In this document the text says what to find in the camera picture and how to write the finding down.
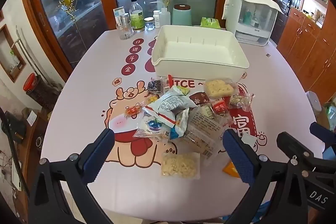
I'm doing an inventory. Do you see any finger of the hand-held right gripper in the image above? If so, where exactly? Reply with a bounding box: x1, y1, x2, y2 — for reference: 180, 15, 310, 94
276, 132, 319, 170
309, 122, 336, 146

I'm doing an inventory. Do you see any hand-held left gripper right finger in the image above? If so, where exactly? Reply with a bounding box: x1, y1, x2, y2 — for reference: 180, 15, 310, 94
222, 128, 311, 224

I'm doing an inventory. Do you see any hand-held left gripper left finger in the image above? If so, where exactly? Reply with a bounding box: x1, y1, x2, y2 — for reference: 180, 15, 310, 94
28, 128, 116, 224

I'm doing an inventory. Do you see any orange snack packet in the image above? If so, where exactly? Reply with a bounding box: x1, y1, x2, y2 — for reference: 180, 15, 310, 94
222, 162, 240, 179

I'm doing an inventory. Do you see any clear packet of brown crackers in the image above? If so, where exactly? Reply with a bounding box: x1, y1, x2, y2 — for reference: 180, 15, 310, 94
183, 105, 224, 159

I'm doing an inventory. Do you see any red square snack packet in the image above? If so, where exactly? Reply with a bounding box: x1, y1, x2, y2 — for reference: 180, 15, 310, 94
211, 99, 229, 116

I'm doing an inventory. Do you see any clear nut bar packet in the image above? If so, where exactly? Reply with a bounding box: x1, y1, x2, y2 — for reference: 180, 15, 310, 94
228, 93, 254, 112

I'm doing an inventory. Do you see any red orange candy packet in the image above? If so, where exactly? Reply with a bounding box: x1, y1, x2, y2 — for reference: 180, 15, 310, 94
123, 105, 145, 117

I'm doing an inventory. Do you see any clear packet of noodle cake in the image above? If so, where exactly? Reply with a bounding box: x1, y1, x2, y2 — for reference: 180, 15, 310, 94
204, 78, 235, 99
161, 152, 200, 179

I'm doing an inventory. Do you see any white blueberry print packet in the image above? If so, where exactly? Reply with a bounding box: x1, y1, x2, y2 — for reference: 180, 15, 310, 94
133, 113, 170, 138

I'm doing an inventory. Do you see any blue and white snack packet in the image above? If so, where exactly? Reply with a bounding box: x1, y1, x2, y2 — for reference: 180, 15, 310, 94
170, 109, 190, 141

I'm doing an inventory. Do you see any dark red snowflake packet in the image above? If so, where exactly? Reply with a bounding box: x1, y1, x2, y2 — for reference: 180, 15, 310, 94
189, 91, 211, 107

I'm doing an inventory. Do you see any large white crinkled snack bag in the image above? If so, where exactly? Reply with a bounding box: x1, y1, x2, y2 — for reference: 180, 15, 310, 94
153, 86, 190, 127

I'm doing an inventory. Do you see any dark purple snack packet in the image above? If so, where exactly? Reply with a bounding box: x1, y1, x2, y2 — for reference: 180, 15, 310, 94
147, 80, 163, 92

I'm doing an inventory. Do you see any clear packet with red stripe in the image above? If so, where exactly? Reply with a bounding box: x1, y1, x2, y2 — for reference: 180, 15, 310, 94
161, 74, 172, 94

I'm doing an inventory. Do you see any white plastic bin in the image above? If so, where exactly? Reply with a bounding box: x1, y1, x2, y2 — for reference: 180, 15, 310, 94
151, 25, 249, 83

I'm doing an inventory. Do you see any white round device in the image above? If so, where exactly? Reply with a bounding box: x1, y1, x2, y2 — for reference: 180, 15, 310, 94
305, 91, 322, 112

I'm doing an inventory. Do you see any dark wicker basket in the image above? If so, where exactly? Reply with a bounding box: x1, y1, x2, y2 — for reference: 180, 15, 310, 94
26, 74, 62, 110

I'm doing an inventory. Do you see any wooden cabinet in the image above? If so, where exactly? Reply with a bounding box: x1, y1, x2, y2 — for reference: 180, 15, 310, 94
276, 7, 336, 104

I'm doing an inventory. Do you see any red bucket lid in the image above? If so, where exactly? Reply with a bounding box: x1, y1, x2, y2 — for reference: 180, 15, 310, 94
23, 73, 38, 92

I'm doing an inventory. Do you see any clear drinking glass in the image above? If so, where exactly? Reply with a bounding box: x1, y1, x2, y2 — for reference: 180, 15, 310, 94
116, 20, 132, 40

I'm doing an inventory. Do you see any white desktop storage cabinet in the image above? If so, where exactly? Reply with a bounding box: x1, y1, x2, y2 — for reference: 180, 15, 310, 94
222, 0, 284, 46

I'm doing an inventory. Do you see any green tissue pack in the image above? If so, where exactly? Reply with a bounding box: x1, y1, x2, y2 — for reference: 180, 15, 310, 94
201, 17, 221, 29

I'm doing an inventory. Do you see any small glass jar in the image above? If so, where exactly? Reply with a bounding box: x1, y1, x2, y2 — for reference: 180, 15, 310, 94
144, 17, 155, 31

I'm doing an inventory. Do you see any glass bottle with green label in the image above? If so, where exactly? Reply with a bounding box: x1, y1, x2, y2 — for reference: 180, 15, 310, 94
130, 0, 145, 32

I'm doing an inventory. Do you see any small white carton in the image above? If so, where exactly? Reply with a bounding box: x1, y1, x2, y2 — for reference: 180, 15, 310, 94
113, 7, 125, 24

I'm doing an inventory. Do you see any mint canister with brown lid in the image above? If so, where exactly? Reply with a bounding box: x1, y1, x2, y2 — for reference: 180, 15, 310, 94
172, 4, 192, 27

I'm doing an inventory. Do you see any white plastic bottle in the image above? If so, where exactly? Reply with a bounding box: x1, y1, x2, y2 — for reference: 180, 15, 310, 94
159, 7, 171, 27

